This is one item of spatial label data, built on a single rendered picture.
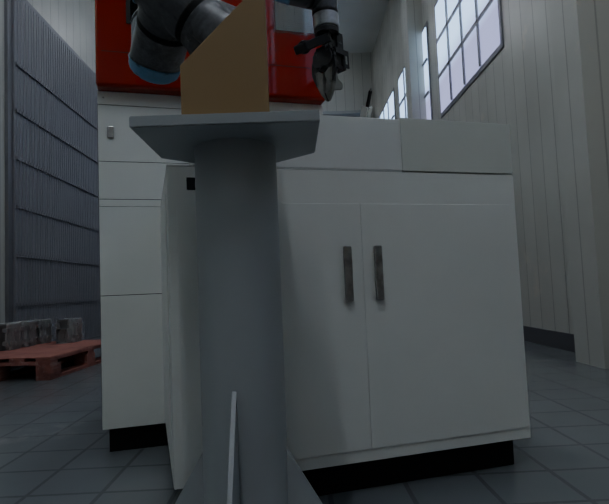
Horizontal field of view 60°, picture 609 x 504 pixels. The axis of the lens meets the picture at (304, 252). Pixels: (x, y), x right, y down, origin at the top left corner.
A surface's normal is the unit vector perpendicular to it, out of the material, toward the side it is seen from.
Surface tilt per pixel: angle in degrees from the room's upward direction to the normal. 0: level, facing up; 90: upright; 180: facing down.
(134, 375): 90
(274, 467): 90
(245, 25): 90
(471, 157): 90
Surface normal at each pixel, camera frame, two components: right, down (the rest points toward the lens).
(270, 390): 0.67, -0.07
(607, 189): 0.02, -0.07
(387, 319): 0.29, -0.07
